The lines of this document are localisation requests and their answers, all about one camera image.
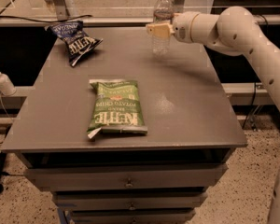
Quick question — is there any black cable on ledge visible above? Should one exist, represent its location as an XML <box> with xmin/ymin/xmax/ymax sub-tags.
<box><xmin>0</xmin><ymin>7</ymin><xmax>93</xmax><ymax>24</ymax></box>

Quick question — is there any green Kettle chip bag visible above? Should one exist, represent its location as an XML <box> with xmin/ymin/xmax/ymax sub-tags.
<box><xmin>87</xmin><ymin>79</ymin><xmax>147</xmax><ymax>139</ymax></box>

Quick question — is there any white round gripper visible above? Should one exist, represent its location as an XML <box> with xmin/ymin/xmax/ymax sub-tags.
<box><xmin>146</xmin><ymin>11</ymin><xmax>199</xmax><ymax>43</ymax></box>

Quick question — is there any grey drawer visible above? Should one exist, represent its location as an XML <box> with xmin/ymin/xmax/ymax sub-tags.
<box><xmin>25</xmin><ymin>163</ymin><xmax>228</xmax><ymax>191</ymax></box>
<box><xmin>53</xmin><ymin>191</ymin><xmax>207</xmax><ymax>211</ymax></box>
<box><xmin>70</xmin><ymin>209</ymin><xmax>195</xmax><ymax>224</ymax></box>

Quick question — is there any bottom grey drawer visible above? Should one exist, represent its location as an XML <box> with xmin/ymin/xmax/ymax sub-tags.
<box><xmin>70</xmin><ymin>209</ymin><xmax>195</xmax><ymax>224</ymax></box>

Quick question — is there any middle grey drawer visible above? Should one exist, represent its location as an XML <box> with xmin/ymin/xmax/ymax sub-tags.
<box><xmin>53</xmin><ymin>191</ymin><xmax>207</xmax><ymax>211</ymax></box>

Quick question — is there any top grey drawer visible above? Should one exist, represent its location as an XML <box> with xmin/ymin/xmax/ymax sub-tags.
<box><xmin>25</xmin><ymin>163</ymin><xmax>228</xmax><ymax>191</ymax></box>

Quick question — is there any blue Kettle chip bag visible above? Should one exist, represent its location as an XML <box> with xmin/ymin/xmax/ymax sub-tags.
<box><xmin>47</xmin><ymin>21</ymin><xmax>103</xmax><ymax>67</ymax></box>

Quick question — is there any white pump dispenser bottle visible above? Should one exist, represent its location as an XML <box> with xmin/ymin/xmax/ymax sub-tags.
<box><xmin>0</xmin><ymin>72</ymin><xmax>16</xmax><ymax>96</ymax></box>

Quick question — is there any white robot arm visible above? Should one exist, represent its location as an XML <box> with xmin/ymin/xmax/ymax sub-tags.
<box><xmin>146</xmin><ymin>7</ymin><xmax>280</xmax><ymax>224</ymax></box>

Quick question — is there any clear plastic water bottle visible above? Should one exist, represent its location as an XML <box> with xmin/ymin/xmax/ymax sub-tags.
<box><xmin>152</xmin><ymin>0</ymin><xmax>174</xmax><ymax>55</ymax></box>

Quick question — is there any metal frame post left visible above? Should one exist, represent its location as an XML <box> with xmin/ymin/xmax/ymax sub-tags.
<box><xmin>53</xmin><ymin>0</ymin><xmax>77</xmax><ymax>21</ymax></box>

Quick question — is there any grey drawer cabinet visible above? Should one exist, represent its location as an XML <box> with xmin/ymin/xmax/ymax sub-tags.
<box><xmin>0</xmin><ymin>25</ymin><xmax>249</xmax><ymax>224</ymax></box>

